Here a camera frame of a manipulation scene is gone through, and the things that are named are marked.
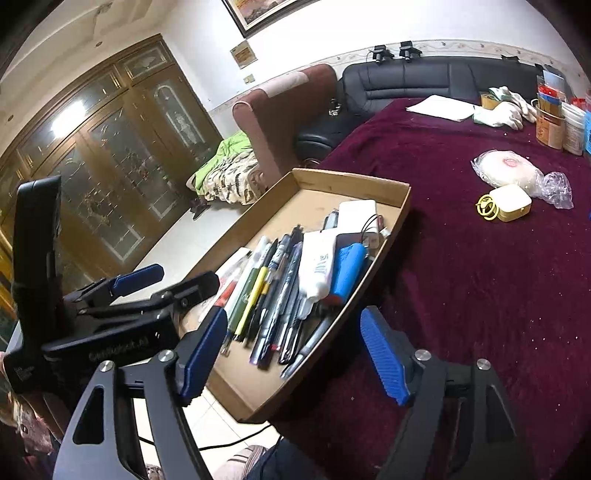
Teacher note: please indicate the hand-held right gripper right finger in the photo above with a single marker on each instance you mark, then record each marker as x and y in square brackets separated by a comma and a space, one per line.
[383, 355]

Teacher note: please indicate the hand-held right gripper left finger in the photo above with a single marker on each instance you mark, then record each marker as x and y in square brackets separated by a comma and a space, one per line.
[203, 355]

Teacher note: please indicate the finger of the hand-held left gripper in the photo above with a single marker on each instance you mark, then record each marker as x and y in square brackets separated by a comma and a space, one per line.
[138, 277]
[194, 286]

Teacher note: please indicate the bunch of assorted pens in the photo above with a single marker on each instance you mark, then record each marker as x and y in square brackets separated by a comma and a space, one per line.
[281, 300]

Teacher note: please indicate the white squeeze tube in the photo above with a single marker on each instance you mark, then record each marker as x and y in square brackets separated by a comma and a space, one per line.
[318, 267]

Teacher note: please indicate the shallow cardboard tray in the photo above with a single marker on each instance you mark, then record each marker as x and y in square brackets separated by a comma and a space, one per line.
[295, 203]

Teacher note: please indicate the white power bank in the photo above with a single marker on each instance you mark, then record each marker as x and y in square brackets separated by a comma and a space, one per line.
[358, 214]

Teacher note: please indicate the dark slippers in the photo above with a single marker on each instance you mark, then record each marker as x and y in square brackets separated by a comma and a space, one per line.
[198, 208]

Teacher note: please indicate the maroon tablecloth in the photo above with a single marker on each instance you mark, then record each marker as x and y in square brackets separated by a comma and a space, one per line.
[461, 286]

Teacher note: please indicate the patterned beige blanket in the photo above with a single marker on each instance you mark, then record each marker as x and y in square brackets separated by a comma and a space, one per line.
[235, 180]

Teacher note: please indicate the wooden glass-door cabinet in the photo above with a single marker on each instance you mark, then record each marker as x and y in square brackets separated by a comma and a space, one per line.
[106, 161]

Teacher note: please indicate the person's blue jeans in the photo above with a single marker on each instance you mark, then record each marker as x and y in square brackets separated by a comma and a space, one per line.
[281, 461]

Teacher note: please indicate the green cloth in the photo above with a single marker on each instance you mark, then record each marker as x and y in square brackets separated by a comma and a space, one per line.
[226, 157]

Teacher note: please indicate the brown armchair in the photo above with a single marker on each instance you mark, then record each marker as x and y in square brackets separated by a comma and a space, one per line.
[281, 120]

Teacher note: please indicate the cream case with yellow charm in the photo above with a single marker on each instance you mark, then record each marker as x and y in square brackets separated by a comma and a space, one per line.
[510, 201]

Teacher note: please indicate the white round pad in plastic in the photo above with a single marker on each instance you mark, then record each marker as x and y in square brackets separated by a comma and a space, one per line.
[505, 168]

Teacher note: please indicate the clear plastic bag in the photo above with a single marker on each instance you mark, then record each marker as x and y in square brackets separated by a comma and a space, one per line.
[556, 189]

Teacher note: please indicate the white paper sheet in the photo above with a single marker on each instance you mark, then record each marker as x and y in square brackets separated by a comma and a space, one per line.
[441, 108]

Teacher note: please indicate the white gloves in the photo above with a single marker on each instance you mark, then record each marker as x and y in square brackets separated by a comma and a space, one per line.
[508, 110]

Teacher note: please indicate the black leather sofa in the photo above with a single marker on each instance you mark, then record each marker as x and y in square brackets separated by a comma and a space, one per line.
[415, 78]

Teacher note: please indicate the jars and tins group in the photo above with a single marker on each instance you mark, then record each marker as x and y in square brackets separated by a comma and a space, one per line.
[549, 127]

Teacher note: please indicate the white plastic tub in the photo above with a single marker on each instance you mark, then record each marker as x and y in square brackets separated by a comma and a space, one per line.
[574, 131]

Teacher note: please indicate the black device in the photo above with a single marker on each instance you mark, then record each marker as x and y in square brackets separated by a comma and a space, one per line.
[408, 50]
[382, 53]

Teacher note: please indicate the blue printed box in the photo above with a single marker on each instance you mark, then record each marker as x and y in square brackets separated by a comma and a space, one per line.
[588, 134]

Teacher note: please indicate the clear container with cards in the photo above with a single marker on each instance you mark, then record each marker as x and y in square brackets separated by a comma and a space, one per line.
[551, 90]

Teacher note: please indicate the small yellow wall plaque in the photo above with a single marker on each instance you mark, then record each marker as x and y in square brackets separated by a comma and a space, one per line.
[243, 54]

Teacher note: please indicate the framed wall painting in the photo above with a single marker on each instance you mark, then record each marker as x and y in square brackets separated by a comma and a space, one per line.
[268, 11]

